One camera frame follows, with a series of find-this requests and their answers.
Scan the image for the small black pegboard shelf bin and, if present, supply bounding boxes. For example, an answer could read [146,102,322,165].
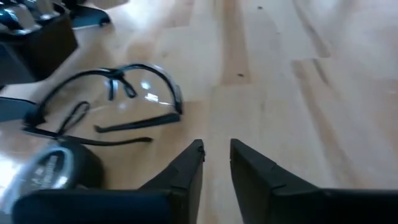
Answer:
[0,1,79,86]

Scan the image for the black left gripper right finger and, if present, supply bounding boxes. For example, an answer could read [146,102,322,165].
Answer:
[229,138,398,224]

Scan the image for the clear safety glasses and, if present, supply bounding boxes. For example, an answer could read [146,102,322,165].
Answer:
[22,63,185,147]

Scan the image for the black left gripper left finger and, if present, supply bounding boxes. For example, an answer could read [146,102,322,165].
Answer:
[138,139,206,224]

